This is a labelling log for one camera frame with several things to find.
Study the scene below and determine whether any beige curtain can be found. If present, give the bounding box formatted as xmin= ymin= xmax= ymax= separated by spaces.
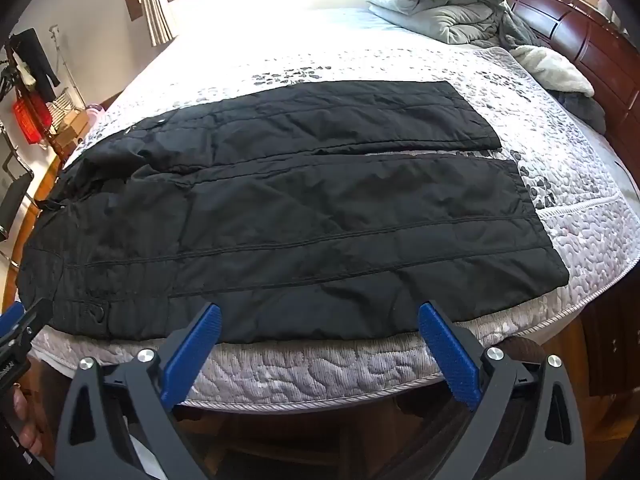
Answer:
xmin=116 ymin=0 xmax=179 ymax=47

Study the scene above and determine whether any grey fleece blanket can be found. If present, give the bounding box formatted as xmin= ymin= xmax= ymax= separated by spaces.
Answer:
xmin=495 ymin=2 xmax=556 ymax=50

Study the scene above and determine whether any white fleece blanket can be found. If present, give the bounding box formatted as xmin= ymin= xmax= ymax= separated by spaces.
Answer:
xmin=510 ymin=44 xmax=596 ymax=98

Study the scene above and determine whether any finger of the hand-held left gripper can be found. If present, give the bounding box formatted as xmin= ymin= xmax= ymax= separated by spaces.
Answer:
xmin=0 ymin=329 xmax=37 ymax=363
xmin=0 ymin=298 xmax=54 ymax=337

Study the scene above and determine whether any dark grey garment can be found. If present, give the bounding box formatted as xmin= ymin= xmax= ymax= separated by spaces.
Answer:
xmin=547 ymin=89 xmax=608 ymax=135

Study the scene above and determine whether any black chair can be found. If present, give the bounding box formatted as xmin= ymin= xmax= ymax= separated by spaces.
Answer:
xmin=0 ymin=130 xmax=37 ymax=242

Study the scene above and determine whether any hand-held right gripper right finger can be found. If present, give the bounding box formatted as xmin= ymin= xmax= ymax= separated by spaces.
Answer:
xmin=417 ymin=301 xmax=586 ymax=480

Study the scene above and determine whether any wooden bed frame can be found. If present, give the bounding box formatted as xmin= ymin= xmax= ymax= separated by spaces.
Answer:
xmin=17 ymin=152 xmax=68 ymax=226

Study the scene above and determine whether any red basket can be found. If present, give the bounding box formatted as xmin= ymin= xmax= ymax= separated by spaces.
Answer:
xmin=12 ymin=94 xmax=54 ymax=147

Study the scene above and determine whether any person's left hand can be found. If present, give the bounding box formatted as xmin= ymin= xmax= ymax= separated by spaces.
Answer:
xmin=9 ymin=382 xmax=45 ymax=457

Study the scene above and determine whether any wooden headboard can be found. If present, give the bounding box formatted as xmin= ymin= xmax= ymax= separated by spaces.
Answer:
xmin=480 ymin=0 xmax=640 ymax=271

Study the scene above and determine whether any grey pebble-print quilted bedspread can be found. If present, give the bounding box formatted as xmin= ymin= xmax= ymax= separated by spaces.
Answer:
xmin=27 ymin=7 xmax=640 ymax=411

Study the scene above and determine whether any cardboard box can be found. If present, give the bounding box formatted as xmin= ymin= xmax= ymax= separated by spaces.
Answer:
xmin=56 ymin=109 xmax=92 ymax=145

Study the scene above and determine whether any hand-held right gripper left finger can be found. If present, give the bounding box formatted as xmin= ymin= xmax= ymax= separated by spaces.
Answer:
xmin=54 ymin=302 xmax=223 ymax=480

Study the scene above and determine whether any wire rack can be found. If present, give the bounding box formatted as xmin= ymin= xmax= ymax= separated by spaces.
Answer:
xmin=46 ymin=25 xmax=91 ymax=128

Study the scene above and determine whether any hanging black garment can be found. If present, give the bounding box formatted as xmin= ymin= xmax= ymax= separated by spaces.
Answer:
xmin=9 ymin=27 xmax=62 ymax=103

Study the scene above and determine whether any folded grey comforter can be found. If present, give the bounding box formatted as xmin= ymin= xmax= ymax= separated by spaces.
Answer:
xmin=351 ymin=0 xmax=521 ymax=47

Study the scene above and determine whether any black padded jacket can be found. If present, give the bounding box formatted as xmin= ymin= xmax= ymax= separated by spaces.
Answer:
xmin=15 ymin=80 xmax=571 ymax=346

